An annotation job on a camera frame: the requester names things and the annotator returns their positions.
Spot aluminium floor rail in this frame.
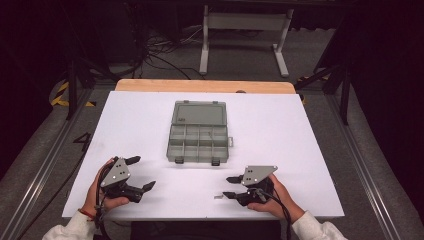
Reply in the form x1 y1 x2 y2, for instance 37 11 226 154
0 88 94 240
326 94 403 240

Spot grey metal stand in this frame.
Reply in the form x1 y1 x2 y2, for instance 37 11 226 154
198 4 295 78

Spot white board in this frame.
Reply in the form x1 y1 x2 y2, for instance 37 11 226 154
62 90 345 222

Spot thin black floor cable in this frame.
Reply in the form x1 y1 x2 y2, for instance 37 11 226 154
15 151 88 240

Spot person's dark trousers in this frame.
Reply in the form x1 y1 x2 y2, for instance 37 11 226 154
129 220 283 240

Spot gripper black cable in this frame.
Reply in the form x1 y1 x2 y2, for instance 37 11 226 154
253 188 294 240
94 164 113 240

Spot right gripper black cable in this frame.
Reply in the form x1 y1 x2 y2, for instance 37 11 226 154
253 188 294 240

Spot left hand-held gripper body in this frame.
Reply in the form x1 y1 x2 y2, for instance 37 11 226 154
99 155 145 204

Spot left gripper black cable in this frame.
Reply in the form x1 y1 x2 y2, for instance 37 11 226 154
94 164 113 240

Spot person's left hand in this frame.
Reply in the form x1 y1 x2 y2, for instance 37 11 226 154
81 158 131 220

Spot black metal stand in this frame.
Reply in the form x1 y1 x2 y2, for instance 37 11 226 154
294 19 354 126

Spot bundle of floor cables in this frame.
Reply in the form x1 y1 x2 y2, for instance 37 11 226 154
126 3 206 81

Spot wooden table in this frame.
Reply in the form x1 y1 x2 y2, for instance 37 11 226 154
114 78 297 95

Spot red bracelet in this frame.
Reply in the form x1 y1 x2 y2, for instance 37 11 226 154
77 208 97 221

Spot person's right hand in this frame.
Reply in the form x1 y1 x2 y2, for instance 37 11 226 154
247 173 305 221

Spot yellow black floor tape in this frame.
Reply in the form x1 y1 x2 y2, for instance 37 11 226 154
49 80 98 108

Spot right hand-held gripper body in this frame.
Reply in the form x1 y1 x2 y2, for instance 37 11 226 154
234 165 279 207

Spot clear grey compartment box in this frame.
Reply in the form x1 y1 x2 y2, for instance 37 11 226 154
165 99 235 167

